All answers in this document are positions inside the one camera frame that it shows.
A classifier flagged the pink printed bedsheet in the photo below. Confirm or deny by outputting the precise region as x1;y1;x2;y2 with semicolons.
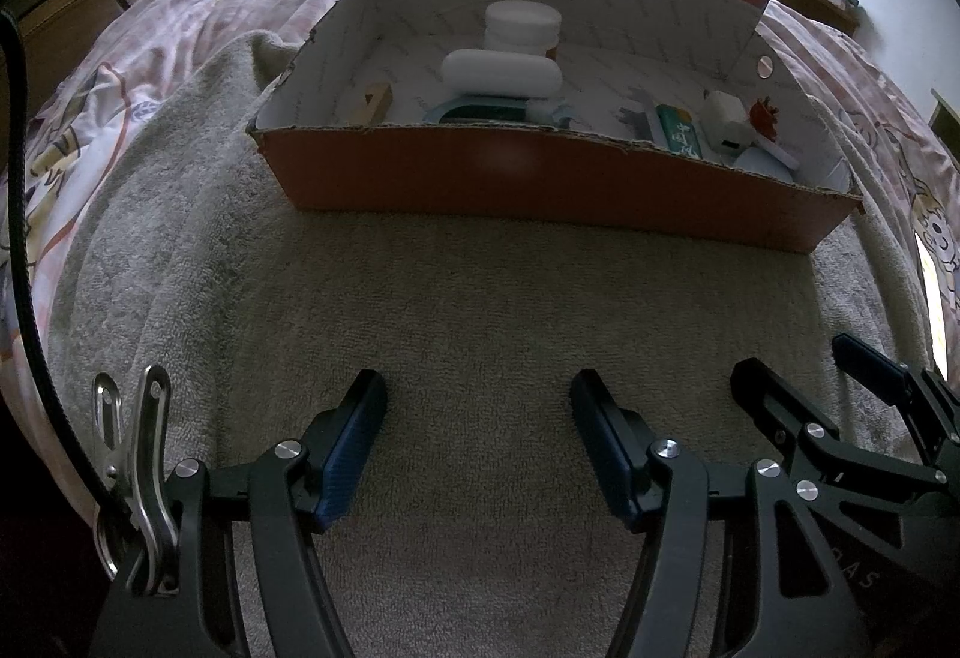
0;0;960;554

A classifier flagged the small green box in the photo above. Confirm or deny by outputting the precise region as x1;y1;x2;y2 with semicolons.
655;103;706;158

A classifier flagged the white bottle with orange label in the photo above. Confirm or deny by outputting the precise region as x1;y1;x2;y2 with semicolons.
484;0;562;59

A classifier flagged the orange cardboard box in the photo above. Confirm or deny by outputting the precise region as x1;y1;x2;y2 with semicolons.
250;0;865;254

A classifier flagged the black cable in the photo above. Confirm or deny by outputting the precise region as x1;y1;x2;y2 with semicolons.
0;9;113;516

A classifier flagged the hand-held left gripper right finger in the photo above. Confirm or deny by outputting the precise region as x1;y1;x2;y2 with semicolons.
570;369;871;658

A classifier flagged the small white charger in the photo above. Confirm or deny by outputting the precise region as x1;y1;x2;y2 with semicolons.
703;90;753;163

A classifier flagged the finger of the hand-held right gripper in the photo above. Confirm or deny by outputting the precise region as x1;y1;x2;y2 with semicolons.
831;331;960;473
731;358;947;506

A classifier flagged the light wooden shelf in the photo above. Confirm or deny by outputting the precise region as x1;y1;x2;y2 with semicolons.
930;88;960;139

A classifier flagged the grey terry towel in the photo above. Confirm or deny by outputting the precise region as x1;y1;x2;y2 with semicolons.
45;32;938;658

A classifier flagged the white oval case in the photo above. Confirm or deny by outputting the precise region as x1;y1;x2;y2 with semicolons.
441;49;562;100

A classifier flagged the blue curved plastic handle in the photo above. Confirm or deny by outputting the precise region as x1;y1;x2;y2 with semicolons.
422;95;575;130

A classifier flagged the wooden puzzle block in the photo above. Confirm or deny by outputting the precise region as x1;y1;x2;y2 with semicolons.
352;82;395;127

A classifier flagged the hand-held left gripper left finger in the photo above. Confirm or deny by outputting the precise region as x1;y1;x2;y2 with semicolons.
97;369;389;658

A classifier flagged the steel spring clip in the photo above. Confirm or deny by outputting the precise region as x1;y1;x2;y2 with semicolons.
91;364;181;595

